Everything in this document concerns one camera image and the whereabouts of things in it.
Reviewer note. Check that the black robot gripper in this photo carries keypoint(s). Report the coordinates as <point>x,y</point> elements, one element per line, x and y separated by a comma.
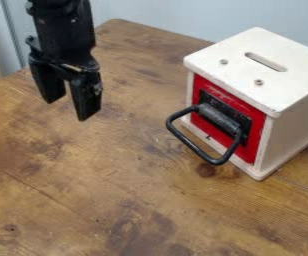
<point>64,43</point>

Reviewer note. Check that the red drawer front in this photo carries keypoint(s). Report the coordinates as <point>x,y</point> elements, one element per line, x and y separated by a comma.
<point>227,118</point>

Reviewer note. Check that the white wooden drawer box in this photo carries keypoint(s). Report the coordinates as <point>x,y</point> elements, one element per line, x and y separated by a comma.
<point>253,75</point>

